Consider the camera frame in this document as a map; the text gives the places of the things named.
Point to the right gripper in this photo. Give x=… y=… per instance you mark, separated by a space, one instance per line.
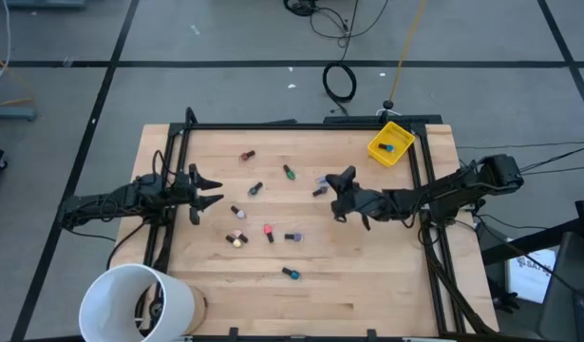
x=360 y=202

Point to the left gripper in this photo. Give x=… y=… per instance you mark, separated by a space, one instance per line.
x=184 y=192

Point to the mauve nail polish bottle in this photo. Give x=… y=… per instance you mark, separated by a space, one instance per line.
x=321 y=191

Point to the dark teal nail polish bottle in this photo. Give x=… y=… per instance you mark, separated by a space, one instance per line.
x=254 y=189

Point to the green nail polish bottle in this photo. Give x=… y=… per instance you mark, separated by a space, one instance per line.
x=290 y=174

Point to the bright blue nail polish bottle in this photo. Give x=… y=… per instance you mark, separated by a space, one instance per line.
x=389 y=148

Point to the dark red nail polish bottle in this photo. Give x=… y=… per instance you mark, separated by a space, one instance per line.
x=246 y=156

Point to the cream nail polish bottle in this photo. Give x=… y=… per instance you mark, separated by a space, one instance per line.
x=236 y=243

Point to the blue glitter nail polish bottle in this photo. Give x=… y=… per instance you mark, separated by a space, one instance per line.
x=295 y=274

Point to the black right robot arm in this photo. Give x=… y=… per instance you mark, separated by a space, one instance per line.
x=462 y=187

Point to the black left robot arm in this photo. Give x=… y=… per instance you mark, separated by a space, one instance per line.
x=106 y=202

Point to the pale pink nail polish bottle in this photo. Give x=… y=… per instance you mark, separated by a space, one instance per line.
x=239 y=214

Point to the coral nail polish bottle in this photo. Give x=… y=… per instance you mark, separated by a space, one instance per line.
x=268 y=230

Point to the lavender nail polish bottle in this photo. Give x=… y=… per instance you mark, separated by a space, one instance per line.
x=297 y=236

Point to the yellow plastic basket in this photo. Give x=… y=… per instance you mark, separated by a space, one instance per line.
x=401 y=138

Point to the small black round foot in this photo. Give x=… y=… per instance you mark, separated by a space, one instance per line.
x=388 y=104

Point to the small black clamp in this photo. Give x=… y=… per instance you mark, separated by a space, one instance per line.
x=233 y=331
x=371 y=332

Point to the black round device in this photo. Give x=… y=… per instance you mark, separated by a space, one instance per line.
x=298 y=7

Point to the black slanted beam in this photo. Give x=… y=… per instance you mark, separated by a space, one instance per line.
x=524 y=244

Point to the grey table foot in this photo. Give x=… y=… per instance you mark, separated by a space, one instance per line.
x=44 y=4
x=11 y=113

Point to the white printed sign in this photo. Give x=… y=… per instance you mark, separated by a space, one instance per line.
x=529 y=280

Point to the dark grey chair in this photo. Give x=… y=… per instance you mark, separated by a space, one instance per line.
x=571 y=294

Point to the black aluminium table frame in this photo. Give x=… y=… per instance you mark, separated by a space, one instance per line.
x=296 y=126

